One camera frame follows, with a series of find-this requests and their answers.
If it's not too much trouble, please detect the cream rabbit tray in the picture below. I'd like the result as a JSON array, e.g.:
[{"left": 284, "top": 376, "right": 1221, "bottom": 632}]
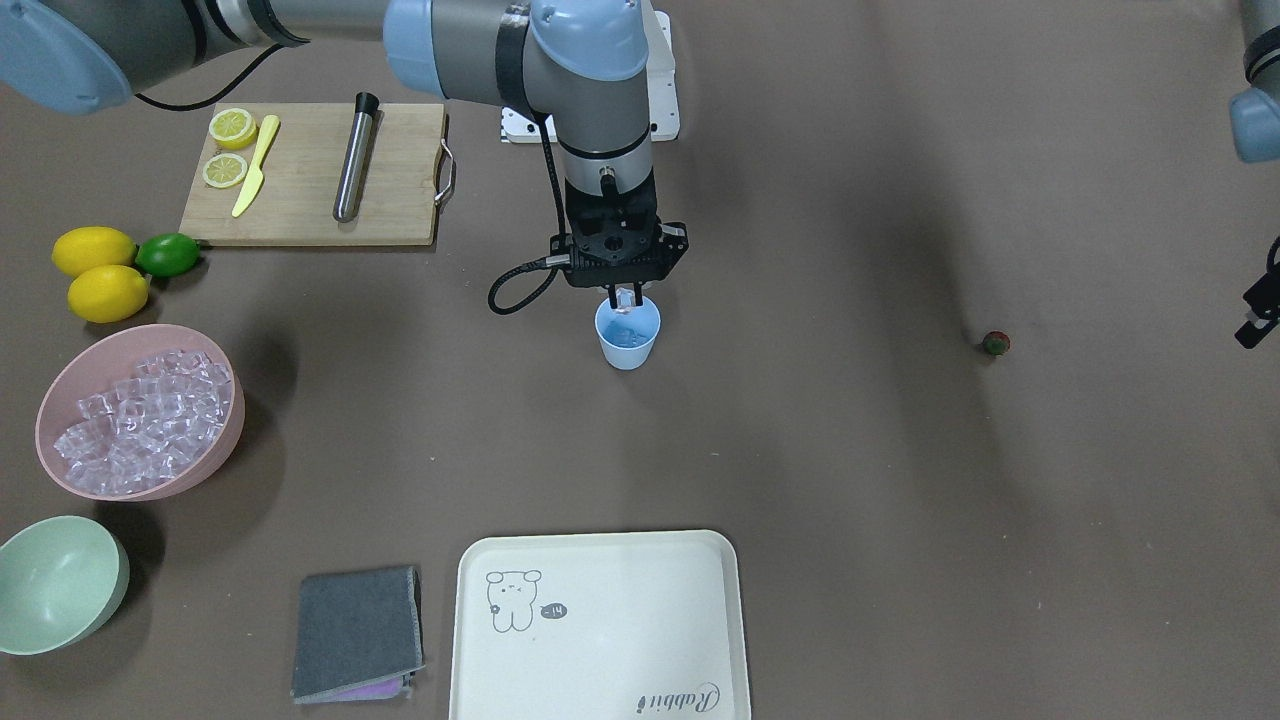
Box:
[{"left": 449, "top": 529, "right": 753, "bottom": 719}]

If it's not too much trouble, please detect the lemon slice lower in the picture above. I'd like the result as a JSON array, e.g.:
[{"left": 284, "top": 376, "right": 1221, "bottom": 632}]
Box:
[{"left": 201, "top": 152, "right": 250, "bottom": 190}]

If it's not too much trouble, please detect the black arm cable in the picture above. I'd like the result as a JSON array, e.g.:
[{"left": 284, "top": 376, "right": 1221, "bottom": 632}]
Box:
[{"left": 488, "top": 110, "right": 571, "bottom": 316}]

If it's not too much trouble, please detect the yellow lemon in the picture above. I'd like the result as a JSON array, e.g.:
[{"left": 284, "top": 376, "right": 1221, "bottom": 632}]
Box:
[
  {"left": 50, "top": 225, "right": 137, "bottom": 278},
  {"left": 67, "top": 265, "right": 150, "bottom": 324}
]

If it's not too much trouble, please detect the steel muddler black tip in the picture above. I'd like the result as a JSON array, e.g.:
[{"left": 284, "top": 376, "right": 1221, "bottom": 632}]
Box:
[{"left": 332, "top": 92, "right": 380, "bottom": 224}]

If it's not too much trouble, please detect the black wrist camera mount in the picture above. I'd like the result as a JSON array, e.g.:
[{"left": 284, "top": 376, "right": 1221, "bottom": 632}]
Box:
[{"left": 545, "top": 222, "right": 689, "bottom": 288}]

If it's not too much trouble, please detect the yellow lemon upper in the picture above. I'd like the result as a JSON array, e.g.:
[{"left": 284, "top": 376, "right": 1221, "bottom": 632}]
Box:
[{"left": 50, "top": 225, "right": 137, "bottom": 278}]

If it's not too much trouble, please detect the bamboo cutting board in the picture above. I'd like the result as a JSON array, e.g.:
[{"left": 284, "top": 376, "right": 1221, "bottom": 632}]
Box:
[{"left": 179, "top": 101, "right": 454, "bottom": 247}]

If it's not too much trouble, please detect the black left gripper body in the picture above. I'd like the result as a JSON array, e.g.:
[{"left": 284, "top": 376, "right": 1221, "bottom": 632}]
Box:
[{"left": 1244, "top": 270, "right": 1279, "bottom": 323}]

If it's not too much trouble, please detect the lemon half upper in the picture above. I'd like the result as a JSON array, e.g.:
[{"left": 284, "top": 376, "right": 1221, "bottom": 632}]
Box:
[{"left": 207, "top": 108, "right": 259, "bottom": 151}]

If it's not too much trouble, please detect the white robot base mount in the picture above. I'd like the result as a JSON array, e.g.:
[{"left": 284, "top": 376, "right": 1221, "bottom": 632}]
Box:
[{"left": 499, "top": 1, "right": 681, "bottom": 143}]

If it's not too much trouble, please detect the light blue cup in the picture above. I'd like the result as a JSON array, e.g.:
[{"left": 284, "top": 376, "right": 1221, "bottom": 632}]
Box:
[{"left": 594, "top": 300, "right": 662, "bottom": 370}]

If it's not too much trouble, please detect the yellow lemon lower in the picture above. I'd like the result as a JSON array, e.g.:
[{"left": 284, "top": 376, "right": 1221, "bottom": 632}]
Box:
[{"left": 67, "top": 265, "right": 150, "bottom": 324}]

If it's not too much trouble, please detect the yellow plastic knife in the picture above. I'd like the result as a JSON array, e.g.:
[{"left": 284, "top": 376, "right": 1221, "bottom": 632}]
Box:
[{"left": 230, "top": 114, "right": 282, "bottom": 218}]

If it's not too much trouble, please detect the red strawberry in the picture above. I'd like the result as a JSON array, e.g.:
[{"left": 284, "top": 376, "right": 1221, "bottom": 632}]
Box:
[{"left": 980, "top": 331, "right": 1012, "bottom": 357}]

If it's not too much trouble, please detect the grey folded cloth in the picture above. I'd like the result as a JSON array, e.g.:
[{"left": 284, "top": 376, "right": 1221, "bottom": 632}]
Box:
[{"left": 291, "top": 565, "right": 425, "bottom": 705}]

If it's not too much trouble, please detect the green lime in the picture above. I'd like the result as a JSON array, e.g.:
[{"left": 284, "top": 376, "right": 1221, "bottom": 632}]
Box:
[{"left": 134, "top": 232, "right": 201, "bottom": 278}]

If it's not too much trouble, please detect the empty green bowl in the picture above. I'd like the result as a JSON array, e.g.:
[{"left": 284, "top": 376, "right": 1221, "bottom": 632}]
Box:
[{"left": 1, "top": 515, "right": 131, "bottom": 656}]

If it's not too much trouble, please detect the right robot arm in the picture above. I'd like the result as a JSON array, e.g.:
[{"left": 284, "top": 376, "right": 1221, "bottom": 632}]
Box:
[{"left": 3, "top": 1, "right": 686, "bottom": 310}]

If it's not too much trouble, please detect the pink bowl of ice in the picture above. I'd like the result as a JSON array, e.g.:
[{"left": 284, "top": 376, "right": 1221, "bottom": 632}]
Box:
[{"left": 35, "top": 324, "right": 244, "bottom": 501}]

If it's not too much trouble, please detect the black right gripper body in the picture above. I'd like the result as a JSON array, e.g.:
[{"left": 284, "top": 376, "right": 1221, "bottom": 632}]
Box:
[{"left": 564, "top": 170, "right": 659, "bottom": 237}]

